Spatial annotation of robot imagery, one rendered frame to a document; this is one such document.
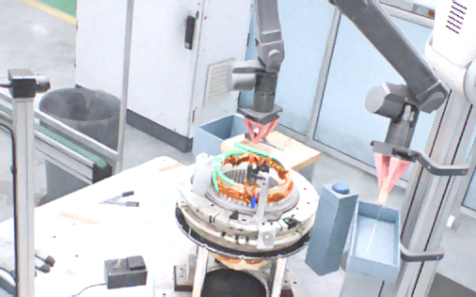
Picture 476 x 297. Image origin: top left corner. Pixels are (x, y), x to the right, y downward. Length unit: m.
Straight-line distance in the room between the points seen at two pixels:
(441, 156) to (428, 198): 0.11
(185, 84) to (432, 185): 2.38
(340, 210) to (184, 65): 2.25
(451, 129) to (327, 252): 0.46
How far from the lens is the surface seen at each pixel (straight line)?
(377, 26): 1.22
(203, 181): 1.42
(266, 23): 1.59
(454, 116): 1.60
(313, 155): 1.78
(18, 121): 1.21
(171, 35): 3.82
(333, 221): 1.71
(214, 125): 1.89
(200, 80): 3.83
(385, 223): 1.63
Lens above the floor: 1.84
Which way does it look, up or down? 28 degrees down
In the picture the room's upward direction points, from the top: 11 degrees clockwise
